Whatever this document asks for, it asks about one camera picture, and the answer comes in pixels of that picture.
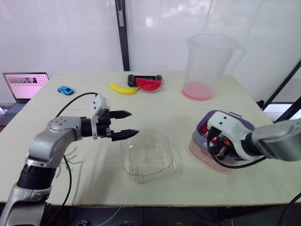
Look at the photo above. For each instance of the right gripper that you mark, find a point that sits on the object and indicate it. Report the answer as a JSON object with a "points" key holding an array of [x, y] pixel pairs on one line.
{"points": [[221, 148]]}

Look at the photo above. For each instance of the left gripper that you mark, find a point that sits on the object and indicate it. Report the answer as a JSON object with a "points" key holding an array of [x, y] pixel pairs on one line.
{"points": [[104, 128]]}

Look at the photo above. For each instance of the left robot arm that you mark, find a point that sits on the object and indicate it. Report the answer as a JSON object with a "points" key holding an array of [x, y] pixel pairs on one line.
{"points": [[44, 143]]}

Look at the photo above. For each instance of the red cherry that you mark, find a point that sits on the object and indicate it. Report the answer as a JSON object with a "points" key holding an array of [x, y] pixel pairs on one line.
{"points": [[213, 140], [203, 129]]}

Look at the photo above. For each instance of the clear pink basin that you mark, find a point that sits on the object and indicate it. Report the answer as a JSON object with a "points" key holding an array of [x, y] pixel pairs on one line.
{"points": [[200, 150]]}

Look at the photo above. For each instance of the purple colander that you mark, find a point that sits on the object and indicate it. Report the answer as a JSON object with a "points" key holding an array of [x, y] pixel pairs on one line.
{"points": [[247, 123]]}

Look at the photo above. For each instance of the clear plastic bowl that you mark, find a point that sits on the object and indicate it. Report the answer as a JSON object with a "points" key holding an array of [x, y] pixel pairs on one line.
{"points": [[147, 155]]}

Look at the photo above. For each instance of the green cherry stem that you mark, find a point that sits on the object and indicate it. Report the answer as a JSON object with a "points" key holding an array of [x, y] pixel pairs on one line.
{"points": [[71, 151], [73, 162], [58, 170]]}

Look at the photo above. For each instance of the yellow toy banana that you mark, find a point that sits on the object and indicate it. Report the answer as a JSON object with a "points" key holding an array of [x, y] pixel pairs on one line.
{"points": [[122, 89]]}

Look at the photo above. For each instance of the red toy watermelon slice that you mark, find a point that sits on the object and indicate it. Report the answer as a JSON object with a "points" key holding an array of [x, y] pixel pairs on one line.
{"points": [[149, 86]]}

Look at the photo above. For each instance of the blue toy car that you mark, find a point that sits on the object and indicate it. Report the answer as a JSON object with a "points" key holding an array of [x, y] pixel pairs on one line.
{"points": [[65, 90]]}

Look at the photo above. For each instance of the clear plastic measuring jug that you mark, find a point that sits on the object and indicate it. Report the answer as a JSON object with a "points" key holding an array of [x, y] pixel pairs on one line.
{"points": [[204, 68]]}

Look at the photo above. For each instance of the open laptop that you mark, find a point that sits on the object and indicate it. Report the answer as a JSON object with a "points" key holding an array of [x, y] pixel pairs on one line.
{"points": [[24, 86]]}

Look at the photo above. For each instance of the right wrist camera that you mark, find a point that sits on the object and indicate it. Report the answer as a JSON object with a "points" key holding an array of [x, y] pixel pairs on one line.
{"points": [[230, 127]]}

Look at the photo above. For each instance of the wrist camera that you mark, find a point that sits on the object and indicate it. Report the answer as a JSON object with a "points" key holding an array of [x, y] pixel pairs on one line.
{"points": [[101, 103], [230, 127]]}

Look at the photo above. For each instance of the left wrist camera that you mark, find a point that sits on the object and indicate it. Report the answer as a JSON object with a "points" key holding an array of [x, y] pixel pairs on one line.
{"points": [[101, 103]]}

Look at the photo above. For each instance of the black metal post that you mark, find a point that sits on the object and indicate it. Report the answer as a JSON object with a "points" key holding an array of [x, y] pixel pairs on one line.
{"points": [[123, 35]]}

